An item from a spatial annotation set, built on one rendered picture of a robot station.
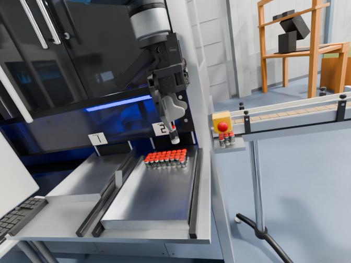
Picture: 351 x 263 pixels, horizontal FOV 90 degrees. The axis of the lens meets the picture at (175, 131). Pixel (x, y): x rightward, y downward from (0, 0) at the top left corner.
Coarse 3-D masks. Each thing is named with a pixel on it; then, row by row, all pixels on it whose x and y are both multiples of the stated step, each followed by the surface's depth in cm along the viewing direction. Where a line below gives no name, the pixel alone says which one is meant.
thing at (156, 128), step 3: (156, 123) 76; (159, 123) 75; (162, 123) 75; (153, 126) 77; (156, 126) 76; (159, 126) 76; (162, 126) 76; (165, 126) 76; (156, 129) 77; (159, 129) 77; (162, 129) 76; (165, 129) 76; (156, 132) 78; (159, 132) 77; (168, 132) 77; (156, 135) 78; (159, 135) 78
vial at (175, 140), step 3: (168, 129) 45; (174, 129) 45; (171, 132) 45; (174, 132) 45; (171, 135) 45; (174, 135) 45; (177, 135) 46; (171, 138) 46; (174, 138) 45; (177, 138) 46; (171, 141) 46; (174, 141) 46; (177, 141) 46
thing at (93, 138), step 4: (92, 136) 85; (96, 136) 85; (100, 136) 84; (92, 140) 86; (96, 140) 86; (100, 140) 85; (104, 140) 85; (92, 144) 87; (96, 144) 87; (100, 144) 86
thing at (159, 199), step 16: (192, 160) 73; (128, 176) 68; (144, 176) 71; (160, 176) 68; (176, 176) 66; (192, 176) 58; (128, 192) 65; (144, 192) 62; (160, 192) 60; (176, 192) 58; (192, 192) 54; (112, 208) 56; (128, 208) 57; (144, 208) 55; (160, 208) 54; (176, 208) 52; (112, 224) 50; (128, 224) 49; (144, 224) 48; (160, 224) 46; (176, 224) 45
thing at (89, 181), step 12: (96, 156) 100; (108, 156) 98; (120, 156) 94; (132, 156) 89; (84, 168) 90; (96, 168) 88; (108, 168) 85; (120, 168) 77; (72, 180) 83; (84, 180) 80; (96, 180) 78; (108, 180) 69; (60, 192) 76; (72, 192) 74; (84, 192) 72; (96, 192) 70
